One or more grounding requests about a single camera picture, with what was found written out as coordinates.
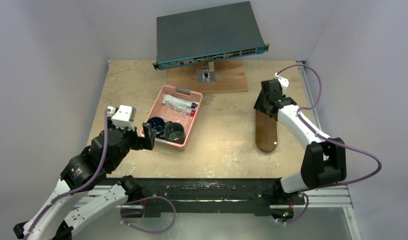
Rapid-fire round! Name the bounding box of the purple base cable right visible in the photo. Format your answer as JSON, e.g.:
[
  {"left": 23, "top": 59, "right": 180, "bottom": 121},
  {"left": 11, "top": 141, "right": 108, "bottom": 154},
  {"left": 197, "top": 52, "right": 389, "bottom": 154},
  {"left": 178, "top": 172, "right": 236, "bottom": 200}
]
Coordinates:
[{"left": 273, "top": 193, "right": 310, "bottom": 226}]

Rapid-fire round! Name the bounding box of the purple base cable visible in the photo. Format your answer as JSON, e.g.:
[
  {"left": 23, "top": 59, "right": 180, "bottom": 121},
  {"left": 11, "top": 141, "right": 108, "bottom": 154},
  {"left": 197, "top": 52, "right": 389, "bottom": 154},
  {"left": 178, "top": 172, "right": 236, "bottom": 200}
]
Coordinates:
[
  {"left": 119, "top": 195, "right": 177, "bottom": 235},
  {"left": 273, "top": 193, "right": 310, "bottom": 226}
]

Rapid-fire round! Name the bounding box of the metal stand bracket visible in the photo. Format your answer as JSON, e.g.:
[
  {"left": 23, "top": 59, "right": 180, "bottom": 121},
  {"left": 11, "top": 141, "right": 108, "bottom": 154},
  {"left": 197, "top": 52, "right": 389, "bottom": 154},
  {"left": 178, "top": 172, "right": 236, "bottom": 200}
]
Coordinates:
[{"left": 196, "top": 61, "right": 216, "bottom": 83}]

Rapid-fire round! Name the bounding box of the wooden base board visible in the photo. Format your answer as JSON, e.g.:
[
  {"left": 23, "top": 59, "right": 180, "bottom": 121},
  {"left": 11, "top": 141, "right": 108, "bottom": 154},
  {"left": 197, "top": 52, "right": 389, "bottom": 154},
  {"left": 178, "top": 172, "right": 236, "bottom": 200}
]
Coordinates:
[{"left": 166, "top": 60, "right": 249, "bottom": 94}]

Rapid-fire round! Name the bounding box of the pink plastic basket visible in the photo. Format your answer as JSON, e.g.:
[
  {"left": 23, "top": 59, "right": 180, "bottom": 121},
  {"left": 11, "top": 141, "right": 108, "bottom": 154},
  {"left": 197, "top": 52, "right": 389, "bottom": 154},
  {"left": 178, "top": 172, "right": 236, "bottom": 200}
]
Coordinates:
[{"left": 146, "top": 85, "right": 203, "bottom": 150}]

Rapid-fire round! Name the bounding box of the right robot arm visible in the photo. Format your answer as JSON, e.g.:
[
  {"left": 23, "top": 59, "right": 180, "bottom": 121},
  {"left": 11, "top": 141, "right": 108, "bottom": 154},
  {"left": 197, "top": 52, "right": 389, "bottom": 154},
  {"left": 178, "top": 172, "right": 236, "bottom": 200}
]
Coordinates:
[{"left": 254, "top": 77, "right": 347, "bottom": 204}]

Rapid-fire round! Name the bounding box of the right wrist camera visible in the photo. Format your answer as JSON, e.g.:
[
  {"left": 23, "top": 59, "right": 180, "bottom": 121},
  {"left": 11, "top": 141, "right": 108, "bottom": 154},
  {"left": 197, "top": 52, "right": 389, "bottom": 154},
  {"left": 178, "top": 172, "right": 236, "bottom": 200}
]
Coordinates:
[{"left": 273, "top": 72, "right": 290, "bottom": 93}]

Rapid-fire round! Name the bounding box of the clear acrylic holder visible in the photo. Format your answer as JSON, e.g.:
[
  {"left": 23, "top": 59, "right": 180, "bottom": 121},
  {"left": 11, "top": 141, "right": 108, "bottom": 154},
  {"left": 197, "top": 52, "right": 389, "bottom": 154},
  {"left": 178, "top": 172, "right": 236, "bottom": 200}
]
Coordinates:
[{"left": 162, "top": 101, "right": 187, "bottom": 123}]

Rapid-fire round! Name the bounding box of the dark green cup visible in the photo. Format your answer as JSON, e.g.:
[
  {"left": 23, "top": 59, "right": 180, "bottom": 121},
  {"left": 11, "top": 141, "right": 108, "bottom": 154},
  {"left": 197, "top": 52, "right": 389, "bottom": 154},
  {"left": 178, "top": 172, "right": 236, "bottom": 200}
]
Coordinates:
[{"left": 163, "top": 121, "right": 186, "bottom": 145}]

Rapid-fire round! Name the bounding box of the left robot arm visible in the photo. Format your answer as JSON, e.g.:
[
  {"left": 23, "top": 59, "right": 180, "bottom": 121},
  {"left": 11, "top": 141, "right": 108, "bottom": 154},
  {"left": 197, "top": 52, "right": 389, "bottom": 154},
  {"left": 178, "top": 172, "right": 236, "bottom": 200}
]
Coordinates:
[{"left": 13, "top": 120, "right": 156, "bottom": 240}]

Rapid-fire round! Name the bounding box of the oval wooden tray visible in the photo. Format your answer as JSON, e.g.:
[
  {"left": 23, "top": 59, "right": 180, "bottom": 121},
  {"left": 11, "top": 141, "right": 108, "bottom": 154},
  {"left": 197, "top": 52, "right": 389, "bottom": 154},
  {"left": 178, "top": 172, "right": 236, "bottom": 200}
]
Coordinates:
[{"left": 255, "top": 110, "right": 278, "bottom": 153}]

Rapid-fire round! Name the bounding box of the network switch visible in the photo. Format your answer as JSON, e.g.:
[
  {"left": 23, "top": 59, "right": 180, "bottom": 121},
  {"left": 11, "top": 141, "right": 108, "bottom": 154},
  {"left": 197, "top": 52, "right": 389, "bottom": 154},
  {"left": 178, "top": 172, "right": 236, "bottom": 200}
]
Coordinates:
[{"left": 153, "top": 1, "right": 269, "bottom": 71}]

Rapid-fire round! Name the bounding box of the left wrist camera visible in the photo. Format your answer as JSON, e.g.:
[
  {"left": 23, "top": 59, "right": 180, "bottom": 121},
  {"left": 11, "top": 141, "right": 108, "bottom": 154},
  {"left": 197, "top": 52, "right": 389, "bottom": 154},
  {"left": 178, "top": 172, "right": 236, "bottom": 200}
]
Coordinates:
[{"left": 107, "top": 105, "right": 136, "bottom": 132}]

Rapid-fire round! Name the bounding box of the black base frame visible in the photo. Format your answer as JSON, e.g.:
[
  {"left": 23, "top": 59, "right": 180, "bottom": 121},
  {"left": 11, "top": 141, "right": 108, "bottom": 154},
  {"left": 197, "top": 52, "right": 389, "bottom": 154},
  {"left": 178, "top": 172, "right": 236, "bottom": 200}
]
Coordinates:
[{"left": 106, "top": 178, "right": 327, "bottom": 218}]

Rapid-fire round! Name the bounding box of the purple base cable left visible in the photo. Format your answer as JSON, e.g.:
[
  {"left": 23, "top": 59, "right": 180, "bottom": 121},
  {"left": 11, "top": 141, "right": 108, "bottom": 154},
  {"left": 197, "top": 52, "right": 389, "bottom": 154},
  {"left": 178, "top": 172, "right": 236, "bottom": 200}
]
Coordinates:
[{"left": 119, "top": 195, "right": 177, "bottom": 235}]

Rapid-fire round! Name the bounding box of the blue cup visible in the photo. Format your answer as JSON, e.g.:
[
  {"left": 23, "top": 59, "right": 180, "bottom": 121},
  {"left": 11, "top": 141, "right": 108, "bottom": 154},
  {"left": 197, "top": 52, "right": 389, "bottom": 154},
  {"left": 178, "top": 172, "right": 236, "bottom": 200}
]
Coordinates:
[{"left": 147, "top": 116, "right": 166, "bottom": 135}]

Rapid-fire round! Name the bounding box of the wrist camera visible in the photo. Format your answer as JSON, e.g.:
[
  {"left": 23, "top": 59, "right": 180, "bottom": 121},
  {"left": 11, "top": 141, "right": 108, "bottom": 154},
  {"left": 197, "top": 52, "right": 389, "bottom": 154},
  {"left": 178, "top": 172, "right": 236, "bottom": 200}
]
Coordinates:
[
  {"left": 107, "top": 105, "right": 136, "bottom": 132},
  {"left": 273, "top": 72, "right": 290, "bottom": 93}
]

